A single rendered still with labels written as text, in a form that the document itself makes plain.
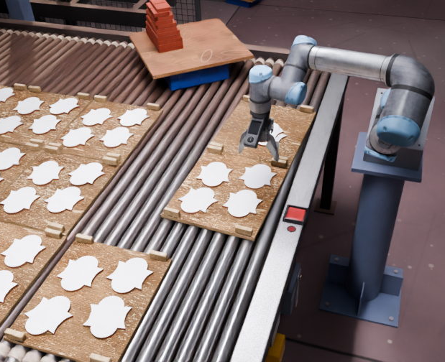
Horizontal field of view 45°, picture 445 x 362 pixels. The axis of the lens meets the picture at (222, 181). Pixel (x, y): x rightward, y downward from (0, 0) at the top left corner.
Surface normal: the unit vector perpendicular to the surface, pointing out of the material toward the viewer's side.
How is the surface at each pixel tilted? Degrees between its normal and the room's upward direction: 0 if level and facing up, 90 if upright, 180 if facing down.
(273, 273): 0
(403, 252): 0
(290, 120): 0
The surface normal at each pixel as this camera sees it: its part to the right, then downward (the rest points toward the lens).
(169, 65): -0.04, -0.77
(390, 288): -0.31, 0.62
